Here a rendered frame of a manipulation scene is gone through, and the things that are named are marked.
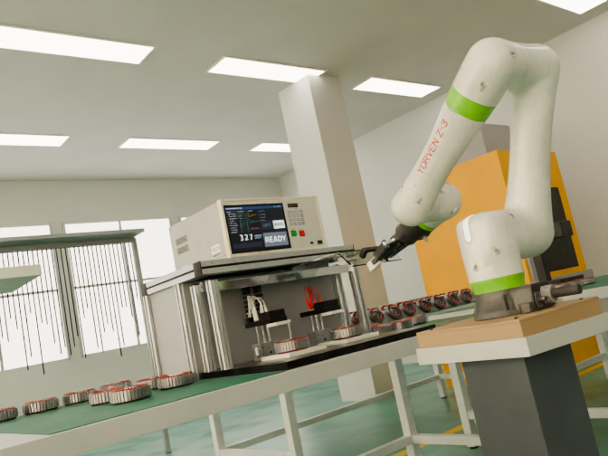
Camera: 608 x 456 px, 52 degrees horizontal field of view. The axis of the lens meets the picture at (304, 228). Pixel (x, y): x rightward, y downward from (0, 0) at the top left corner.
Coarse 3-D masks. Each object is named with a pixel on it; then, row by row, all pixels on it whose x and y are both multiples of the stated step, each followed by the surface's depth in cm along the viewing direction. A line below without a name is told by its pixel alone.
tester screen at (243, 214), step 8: (224, 208) 209; (232, 208) 211; (240, 208) 213; (248, 208) 215; (256, 208) 217; (264, 208) 219; (272, 208) 222; (280, 208) 224; (232, 216) 210; (240, 216) 212; (248, 216) 214; (256, 216) 216; (264, 216) 218; (272, 216) 221; (280, 216) 223; (232, 224) 209; (240, 224) 211; (248, 224) 213; (256, 224) 215; (232, 232) 208; (240, 232) 210; (248, 232) 212; (256, 232) 215; (264, 232) 217; (272, 232) 219; (232, 240) 207; (256, 240) 214; (288, 240) 222; (240, 248) 209; (248, 248) 211; (256, 248) 213; (264, 248) 215
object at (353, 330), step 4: (356, 324) 214; (336, 328) 213; (340, 328) 208; (344, 328) 207; (348, 328) 207; (352, 328) 207; (356, 328) 208; (360, 328) 209; (332, 332) 209; (336, 332) 208; (340, 332) 208; (344, 332) 207; (348, 332) 207; (352, 332) 207; (356, 332) 207; (360, 332) 208; (332, 336) 210; (336, 336) 208; (340, 336) 207; (344, 336) 207; (348, 336) 206; (352, 336) 207
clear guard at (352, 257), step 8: (328, 256) 208; (336, 256) 213; (344, 256) 203; (352, 256) 205; (368, 256) 209; (304, 264) 219; (312, 264) 226; (320, 264) 234; (352, 264) 200; (360, 264) 202
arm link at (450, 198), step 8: (448, 184) 174; (440, 192) 170; (448, 192) 171; (456, 192) 173; (440, 200) 169; (448, 200) 170; (456, 200) 172; (440, 208) 169; (448, 208) 171; (456, 208) 173; (440, 216) 171; (448, 216) 173; (424, 224) 178; (432, 224) 178
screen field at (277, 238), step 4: (276, 232) 220; (280, 232) 221; (284, 232) 222; (264, 236) 216; (268, 236) 217; (272, 236) 218; (276, 236) 219; (280, 236) 221; (284, 236) 222; (264, 240) 216; (268, 240) 217; (272, 240) 218; (276, 240) 219; (280, 240) 220; (284, 240) 221; (268, 244) 216; (272, 244) 218; (276, 244) 219; (280, 244) 220; (284, 244) 221
